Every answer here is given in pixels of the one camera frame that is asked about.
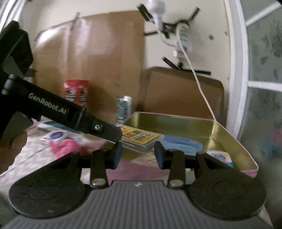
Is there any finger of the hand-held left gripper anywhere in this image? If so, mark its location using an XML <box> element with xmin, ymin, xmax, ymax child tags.
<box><xmin>78</xmin><ymin>108</ymin><xmax>123</xmax><ymax>142</ymax></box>

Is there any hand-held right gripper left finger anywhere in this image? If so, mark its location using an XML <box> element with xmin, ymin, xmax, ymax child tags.
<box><xmin>47</xmin><ymin>142</ymin><xmax>122</xmax><ymax>188</ymax></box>

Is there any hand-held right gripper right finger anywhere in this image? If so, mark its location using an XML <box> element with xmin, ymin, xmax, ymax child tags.
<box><xmin>154</xmin><ymin>141</ymin><xmax>223</xmax><ymax>189</ymax></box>

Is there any colourful picture book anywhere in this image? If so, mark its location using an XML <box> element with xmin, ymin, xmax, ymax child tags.
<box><xmin>116</xmin><ymin>124</ymin><xmax>164</xmax><ymax>153</ymax></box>

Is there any pink tin box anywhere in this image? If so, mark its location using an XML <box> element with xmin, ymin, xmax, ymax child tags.
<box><xmin>107</xmin><ymin>111</ymin><xmax>259</xmax><ymax>184</ymax></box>

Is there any person's left hand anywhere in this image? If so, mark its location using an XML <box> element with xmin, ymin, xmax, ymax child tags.
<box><xmin>0</xmin><ymin>131</ymin><xmax>28</xmax><ymax>174</ymax></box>

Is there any teal flat pack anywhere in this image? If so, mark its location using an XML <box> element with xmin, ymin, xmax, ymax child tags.
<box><xmin>42</xmin><ymin>121</ymin><xmax>82</xmax><ymax>132</ymax></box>

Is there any green drink carton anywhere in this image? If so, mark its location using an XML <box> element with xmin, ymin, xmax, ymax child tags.
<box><xmin>116</xmin><ymin>95</ymin><xmax>133</xmax><ymax>125</ymax></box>

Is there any red cereal box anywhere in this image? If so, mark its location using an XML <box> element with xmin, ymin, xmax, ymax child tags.
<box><xmin>63</xmin><ymin>80</ymin><xmax>90</xmax><ymax>108</ymax></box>

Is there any large white tissue pack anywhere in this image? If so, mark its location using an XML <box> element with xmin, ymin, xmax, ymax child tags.
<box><xmin>41</xmin><ymin>130</ymin><xmax>82</xmax><ymax>141</ymax></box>

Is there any pink knitted scrubber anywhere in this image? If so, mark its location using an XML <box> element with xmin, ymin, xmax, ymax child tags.
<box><xmin>49</xmin><ymin>139</ymin><xmax>88</xmax><ymax>159</ymax></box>

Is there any beige patterned tablecloth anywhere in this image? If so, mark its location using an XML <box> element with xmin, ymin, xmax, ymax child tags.
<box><xmin>0</xmin><ymin>119</ymin><xmax>115</xmax><ymax>199</ymax></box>

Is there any brown padded board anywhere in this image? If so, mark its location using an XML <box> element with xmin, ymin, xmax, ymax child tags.
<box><xmin>143</xmin><ymin>67</ymin><xmax>225</xmax><ymax>120</ymax></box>

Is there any white light bulb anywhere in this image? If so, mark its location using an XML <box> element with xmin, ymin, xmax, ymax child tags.
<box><xmin>146</xmin><ymin>0</ymin><xmax>167</xmax><ymax>27</ymax></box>

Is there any cardboard sheet on wall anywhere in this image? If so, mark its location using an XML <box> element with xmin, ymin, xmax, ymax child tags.
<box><xmin>32</xmin><ymin>11</ymin><xmax>146</xmax><ymax>120</ymax></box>

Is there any white cable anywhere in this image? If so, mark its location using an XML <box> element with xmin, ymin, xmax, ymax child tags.
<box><xmin>175</xmin><ymin>26</ymin><xmax>216</xmax><ymax>121</ymax></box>

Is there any white power adapter with cable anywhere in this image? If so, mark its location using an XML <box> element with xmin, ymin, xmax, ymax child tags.
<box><xmin>137</xmin><ymin>4</ymin><xmax>212</xmax><ymax>76</ymax></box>

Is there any white window frame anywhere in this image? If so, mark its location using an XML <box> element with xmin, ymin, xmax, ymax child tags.
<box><xmin>225</xmin><ymin>0</ymin><xmax>282</xmax><ymax>141</ymax></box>

